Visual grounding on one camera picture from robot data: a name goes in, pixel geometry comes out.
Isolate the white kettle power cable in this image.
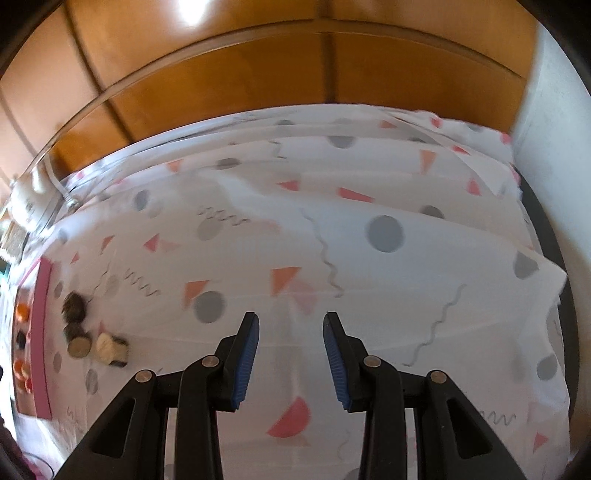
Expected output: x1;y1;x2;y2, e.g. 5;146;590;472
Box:
27;151;84;213

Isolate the pink rimmed shallow tray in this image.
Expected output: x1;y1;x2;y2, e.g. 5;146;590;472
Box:
11;257;52;420

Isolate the large dark brown chestnut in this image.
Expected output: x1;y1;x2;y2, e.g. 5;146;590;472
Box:
15;331;27;350

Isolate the patterned white tablecloth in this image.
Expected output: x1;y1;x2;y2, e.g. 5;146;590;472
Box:
16;105;570;479

